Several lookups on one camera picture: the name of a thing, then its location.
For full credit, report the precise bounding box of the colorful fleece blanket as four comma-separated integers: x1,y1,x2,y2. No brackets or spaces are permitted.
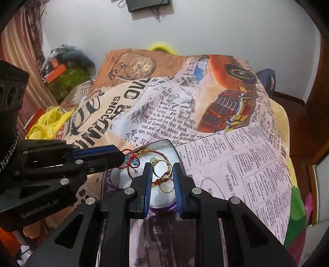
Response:
270,100,311,264

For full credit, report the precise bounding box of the orange box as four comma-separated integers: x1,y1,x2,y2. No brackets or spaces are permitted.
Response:
45,58,66,84

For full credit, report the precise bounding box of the yellow cloth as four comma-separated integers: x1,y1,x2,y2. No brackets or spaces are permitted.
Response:
25,106,76,140

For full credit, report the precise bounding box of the brown wooden door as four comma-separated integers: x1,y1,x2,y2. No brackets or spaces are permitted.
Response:
272,33,329,165

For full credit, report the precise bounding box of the black wall-mounted device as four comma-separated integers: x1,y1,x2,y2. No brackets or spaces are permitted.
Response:
126,0,169,12

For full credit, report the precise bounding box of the red gold braided bracelet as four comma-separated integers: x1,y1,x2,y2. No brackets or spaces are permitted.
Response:
126,148,174,188

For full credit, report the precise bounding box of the gold ring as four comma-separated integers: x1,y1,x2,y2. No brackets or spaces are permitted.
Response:
158,179,175,194

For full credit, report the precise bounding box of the newspaper print blanket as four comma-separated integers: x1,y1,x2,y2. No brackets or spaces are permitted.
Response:
56,49,295,266

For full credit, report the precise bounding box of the purple heart-shaped tin box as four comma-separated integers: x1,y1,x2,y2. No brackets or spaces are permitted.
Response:
104,140,181,213

